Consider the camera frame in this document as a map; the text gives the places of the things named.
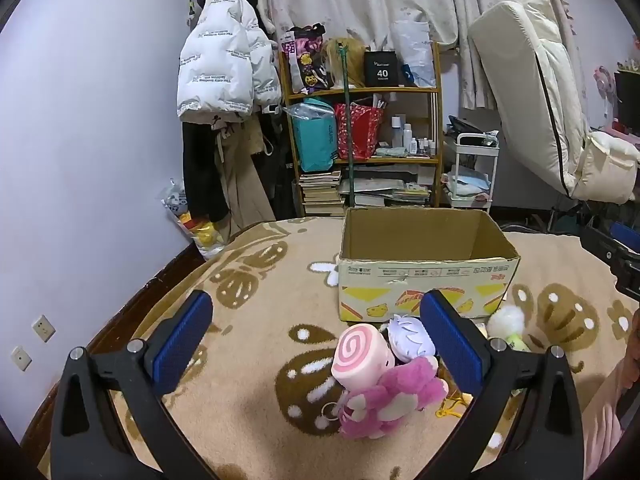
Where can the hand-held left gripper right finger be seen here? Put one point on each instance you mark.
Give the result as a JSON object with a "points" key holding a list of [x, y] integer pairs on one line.
{"points": [[452, 345]]}

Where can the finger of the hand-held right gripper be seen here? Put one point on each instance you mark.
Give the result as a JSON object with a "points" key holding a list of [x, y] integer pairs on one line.
{"points": [[627, 236], [600, 246]]}

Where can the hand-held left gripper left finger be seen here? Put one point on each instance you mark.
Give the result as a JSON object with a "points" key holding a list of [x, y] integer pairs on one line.
{"points": [[182, 345]]}

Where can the white-haired doll plush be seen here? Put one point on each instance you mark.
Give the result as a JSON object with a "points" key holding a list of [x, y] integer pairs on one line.
{"points": [[410, 335]]}

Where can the white fluffy ball plush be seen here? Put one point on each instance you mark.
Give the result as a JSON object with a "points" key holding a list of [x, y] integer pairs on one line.
{"points": [[505, 322]]}

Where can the printed cardboard box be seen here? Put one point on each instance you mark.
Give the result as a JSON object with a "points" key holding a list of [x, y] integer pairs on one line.
{"points": [[425, 287]]}

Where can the pink bear plush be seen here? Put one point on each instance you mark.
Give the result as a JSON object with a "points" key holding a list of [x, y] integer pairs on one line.
{"points": [[395, 395]]}

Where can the pink swirl roll plush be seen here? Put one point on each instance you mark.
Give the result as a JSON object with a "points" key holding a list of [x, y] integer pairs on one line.
{"points": [[357, 355]]}

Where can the person's right forearm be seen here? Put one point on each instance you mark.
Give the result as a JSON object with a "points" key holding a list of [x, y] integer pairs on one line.
{"points": [[607, 410]]}

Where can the beige printed blanket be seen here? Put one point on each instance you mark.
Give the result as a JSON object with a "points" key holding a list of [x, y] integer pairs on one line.
{"points": [[270, 310]]}

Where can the plastic bag of toys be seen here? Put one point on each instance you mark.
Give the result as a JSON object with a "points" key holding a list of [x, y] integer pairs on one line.
{"points": [[200, 230]]}

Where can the white trolley cart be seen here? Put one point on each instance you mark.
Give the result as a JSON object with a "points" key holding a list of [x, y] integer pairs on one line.
{"points": [[472, 170]]}

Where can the pile of papers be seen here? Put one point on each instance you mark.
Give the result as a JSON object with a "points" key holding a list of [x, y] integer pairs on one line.
{"points": [[395, 190]]}

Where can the beige garment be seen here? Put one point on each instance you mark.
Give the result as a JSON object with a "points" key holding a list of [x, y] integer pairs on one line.
{"points": [[240, 180]]}

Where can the white folded mattress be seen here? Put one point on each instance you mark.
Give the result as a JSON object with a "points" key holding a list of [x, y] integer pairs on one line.
{"points": [[530, 85]]}

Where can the black coat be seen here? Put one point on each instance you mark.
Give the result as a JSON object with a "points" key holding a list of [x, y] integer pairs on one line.
{"points": [[200, 170]]}

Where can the stack of books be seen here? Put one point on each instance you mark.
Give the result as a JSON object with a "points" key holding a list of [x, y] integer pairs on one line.
{"points": [[320, 192]]}

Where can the group of white bottles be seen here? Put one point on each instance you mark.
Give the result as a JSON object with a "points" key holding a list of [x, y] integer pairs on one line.
{"points": [[410, 135]]}

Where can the red patterned bag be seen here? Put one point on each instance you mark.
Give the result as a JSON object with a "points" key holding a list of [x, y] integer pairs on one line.
{"points": [[357, 132]]}

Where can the green pole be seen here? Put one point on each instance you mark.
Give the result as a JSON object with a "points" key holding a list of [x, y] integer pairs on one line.
{"points": [[350, 135]]}

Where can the teal bag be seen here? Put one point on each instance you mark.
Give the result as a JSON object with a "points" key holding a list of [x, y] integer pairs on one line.
{"points": [[312, 135]]}

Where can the white plastic bag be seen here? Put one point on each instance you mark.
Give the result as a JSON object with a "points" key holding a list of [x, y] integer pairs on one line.
{"points": [[412, 52]]}

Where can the wooden shelf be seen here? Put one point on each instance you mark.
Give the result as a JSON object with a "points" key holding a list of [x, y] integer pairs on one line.
{"points": [[360, 91]]}

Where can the black box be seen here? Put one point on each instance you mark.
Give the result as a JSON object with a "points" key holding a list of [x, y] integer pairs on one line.
{"points": [[381, 69]]}

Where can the white puffer jacket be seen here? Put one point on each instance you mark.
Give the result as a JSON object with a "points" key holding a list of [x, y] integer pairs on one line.
{"points": [[225, 60]]}

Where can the blond wig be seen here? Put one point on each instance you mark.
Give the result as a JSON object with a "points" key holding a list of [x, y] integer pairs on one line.
{"points": [[335, 62]]}

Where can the colourful printed packet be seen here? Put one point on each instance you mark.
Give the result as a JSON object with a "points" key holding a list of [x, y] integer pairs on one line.
{"points": [[305, 60]]}

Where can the wooden bed frame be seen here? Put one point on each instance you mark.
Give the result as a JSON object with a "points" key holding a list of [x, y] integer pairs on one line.
{"points": [[125, 310]]}

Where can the white wall socket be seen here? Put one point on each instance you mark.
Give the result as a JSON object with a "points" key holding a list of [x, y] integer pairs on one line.
{"points": [[43, 329], [21, 358]]}

